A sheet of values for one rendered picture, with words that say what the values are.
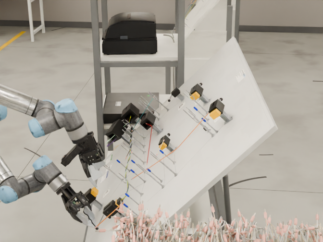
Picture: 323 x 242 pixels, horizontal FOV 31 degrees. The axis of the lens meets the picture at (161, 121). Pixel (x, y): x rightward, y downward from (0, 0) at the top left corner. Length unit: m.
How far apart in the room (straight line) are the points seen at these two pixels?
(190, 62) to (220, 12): 2.20
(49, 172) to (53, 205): 2.25
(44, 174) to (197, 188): 0.69
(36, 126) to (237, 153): 0.75
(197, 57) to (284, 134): 1.19
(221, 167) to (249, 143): 0.13
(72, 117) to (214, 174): 0.57
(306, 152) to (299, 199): 0.89
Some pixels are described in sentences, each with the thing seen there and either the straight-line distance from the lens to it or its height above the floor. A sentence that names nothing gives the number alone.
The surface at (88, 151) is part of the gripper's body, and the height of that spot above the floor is 1.38.
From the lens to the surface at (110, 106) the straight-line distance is 3.44.
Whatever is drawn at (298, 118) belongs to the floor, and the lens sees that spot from 6.35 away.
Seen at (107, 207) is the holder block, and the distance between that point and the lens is 2.43.
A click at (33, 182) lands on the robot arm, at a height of 1.19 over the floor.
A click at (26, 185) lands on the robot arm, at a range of 2.51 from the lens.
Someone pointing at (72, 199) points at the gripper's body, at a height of 1.15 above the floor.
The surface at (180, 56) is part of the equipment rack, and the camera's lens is 3.16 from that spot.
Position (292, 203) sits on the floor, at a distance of 4.75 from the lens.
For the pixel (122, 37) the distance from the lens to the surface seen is 3.21.
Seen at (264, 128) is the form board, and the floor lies 1.57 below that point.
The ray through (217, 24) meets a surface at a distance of 7.63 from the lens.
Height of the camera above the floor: 2.37
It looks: 23 degrees down
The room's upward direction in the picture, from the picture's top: straight up
